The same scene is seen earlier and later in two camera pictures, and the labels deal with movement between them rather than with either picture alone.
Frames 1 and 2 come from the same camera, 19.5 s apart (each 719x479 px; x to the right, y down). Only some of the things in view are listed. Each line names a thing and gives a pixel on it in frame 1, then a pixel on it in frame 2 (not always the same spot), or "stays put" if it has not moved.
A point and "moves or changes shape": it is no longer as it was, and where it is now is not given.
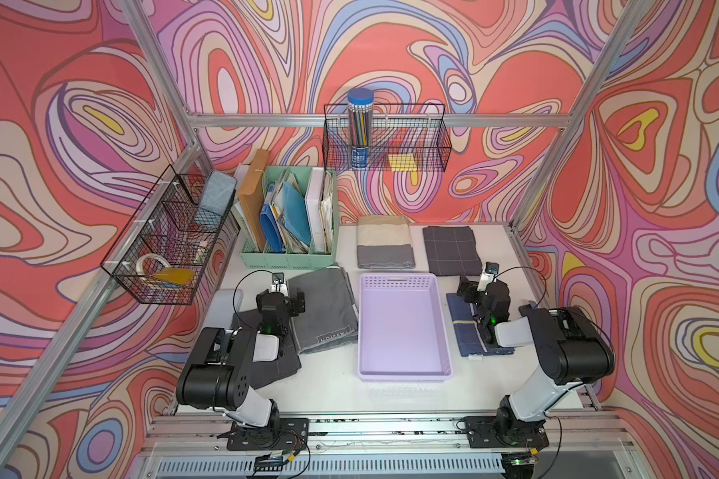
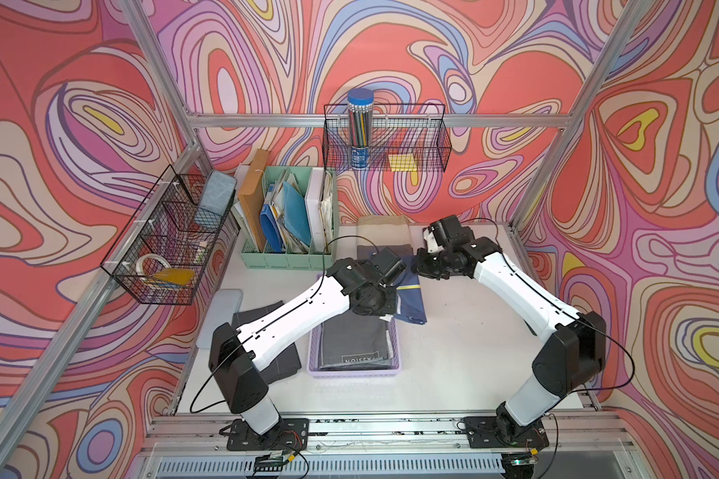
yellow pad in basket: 175,275 stays put
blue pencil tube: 361,110 stays put
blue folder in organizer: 273,232 stays put
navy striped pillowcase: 470,339 -> 409,300
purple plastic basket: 402,328 -> 315,356
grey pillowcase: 331,316 moves or changes shape
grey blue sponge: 218,196 stays put
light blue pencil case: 223,303 stays put
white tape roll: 145,256 stays put
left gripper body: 290,309 -> 382,303
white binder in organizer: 314,209 stays put
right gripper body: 474,296 -> 433,264
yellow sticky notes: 402,163 stays put
